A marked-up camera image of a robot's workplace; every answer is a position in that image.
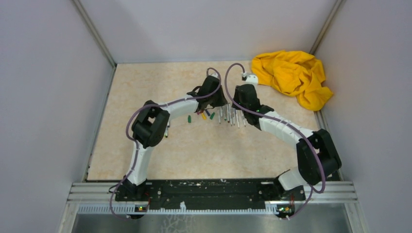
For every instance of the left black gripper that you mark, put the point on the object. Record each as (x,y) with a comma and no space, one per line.
(222,100)

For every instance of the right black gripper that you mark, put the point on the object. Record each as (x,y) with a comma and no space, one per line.
(236,95)

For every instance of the yellow end rainbow marker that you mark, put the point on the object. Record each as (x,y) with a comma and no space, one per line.
(233,116)

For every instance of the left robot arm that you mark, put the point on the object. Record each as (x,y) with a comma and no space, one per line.
(151,120)

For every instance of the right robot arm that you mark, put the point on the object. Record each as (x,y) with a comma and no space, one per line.
(317,156)

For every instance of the yellow crumpled cloth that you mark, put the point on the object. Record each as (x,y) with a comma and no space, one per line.
(294,74)

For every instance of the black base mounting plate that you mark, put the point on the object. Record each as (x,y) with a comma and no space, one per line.
(208,194)

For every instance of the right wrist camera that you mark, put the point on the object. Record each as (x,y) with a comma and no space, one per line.
(250,78)

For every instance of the left corner aluminium post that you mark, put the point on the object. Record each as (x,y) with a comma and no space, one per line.
(93,31)

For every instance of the corner aluminium post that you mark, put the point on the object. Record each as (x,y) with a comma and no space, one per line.
(328,22)
(93,31)

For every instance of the aluminium frame rail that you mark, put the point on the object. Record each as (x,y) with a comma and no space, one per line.
(334,192)

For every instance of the right corner aluminium post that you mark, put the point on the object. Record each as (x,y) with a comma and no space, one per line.
(328,22)

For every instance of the white cable duct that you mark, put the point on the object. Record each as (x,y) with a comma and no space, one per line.
(133,209)

